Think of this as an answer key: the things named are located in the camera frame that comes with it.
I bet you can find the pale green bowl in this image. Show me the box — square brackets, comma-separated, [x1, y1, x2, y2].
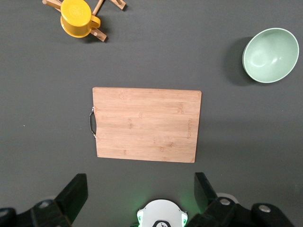
[241, 27, 300, 84]

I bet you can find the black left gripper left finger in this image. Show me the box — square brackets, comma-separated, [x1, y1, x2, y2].
[0, 173, 89, 227]

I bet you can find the wooden cutting board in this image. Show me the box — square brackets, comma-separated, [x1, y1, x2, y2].
[89, 87, 203, 164]

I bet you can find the yellow mug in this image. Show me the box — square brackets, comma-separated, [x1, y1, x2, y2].
[60, 0, 101, 39]

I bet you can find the wooden mug rack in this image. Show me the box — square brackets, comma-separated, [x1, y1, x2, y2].
[42, 0, 127, 43]

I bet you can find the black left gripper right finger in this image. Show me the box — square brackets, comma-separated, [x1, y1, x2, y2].
[189, 172, 297, 227]

